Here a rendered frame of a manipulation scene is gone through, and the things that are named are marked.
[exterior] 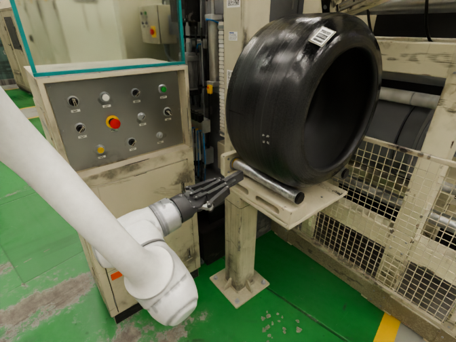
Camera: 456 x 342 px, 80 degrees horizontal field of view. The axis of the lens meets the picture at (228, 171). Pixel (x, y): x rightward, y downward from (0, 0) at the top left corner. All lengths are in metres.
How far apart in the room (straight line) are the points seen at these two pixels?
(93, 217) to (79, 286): 1.56
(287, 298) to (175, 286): 1.28
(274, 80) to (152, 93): 0.63
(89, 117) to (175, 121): 0.37
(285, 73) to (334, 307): 1.41
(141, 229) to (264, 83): 0.49
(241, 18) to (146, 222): 0.77
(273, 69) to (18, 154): 0.59
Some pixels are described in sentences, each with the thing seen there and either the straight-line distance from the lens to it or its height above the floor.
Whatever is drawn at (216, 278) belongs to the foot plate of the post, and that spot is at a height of 0.02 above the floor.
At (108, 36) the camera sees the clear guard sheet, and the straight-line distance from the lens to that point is 1.14.
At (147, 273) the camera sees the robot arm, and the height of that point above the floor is 1.02.
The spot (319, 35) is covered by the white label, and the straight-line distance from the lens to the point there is 0.81.
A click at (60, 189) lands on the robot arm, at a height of 1.20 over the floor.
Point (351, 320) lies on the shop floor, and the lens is 1.82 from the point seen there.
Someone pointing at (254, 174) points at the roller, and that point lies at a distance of 1.05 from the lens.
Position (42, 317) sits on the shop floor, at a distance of 1.98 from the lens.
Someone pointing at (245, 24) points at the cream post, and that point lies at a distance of 1.10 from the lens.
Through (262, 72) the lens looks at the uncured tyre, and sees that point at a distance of 0.80.
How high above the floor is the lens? 1.41
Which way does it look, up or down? 28 degrees down
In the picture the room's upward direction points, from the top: straight up
